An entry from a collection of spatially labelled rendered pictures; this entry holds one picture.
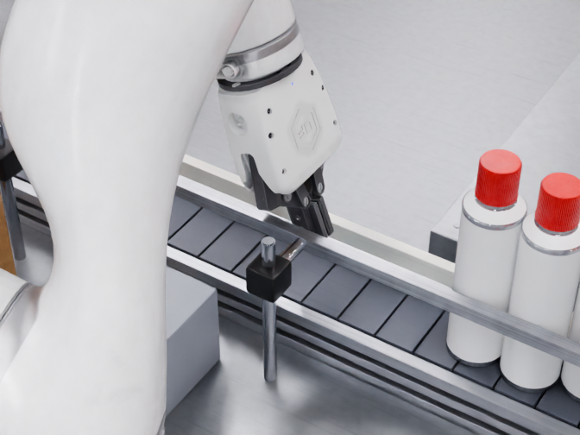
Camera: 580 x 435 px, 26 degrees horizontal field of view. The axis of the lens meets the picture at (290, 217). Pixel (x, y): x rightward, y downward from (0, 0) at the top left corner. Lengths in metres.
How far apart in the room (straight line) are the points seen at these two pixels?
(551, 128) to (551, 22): 0.30
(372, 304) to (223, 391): 0.16
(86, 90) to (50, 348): 0.12
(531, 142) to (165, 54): 0.83
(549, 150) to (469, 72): 0.23
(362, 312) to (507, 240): 0.19
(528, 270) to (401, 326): 0.17
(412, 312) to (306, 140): 0.19
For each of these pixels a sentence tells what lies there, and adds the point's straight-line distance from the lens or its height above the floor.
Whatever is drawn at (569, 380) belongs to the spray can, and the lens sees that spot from 1.08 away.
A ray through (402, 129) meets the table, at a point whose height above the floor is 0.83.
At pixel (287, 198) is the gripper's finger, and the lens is 1.09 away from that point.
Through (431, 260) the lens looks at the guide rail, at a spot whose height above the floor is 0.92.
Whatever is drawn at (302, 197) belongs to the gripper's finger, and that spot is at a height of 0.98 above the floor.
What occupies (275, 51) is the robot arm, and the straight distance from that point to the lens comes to 1.03.
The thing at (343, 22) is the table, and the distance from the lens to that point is 1.62.
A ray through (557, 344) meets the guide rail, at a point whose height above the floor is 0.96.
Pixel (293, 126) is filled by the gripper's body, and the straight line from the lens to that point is 1.06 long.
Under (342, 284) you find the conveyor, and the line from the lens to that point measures 1.16.
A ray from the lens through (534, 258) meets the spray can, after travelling 0.98.
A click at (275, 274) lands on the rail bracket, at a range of 1.04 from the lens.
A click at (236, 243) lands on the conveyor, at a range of 1.20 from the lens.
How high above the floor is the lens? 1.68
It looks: 40 degrees down
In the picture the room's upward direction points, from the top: straight up
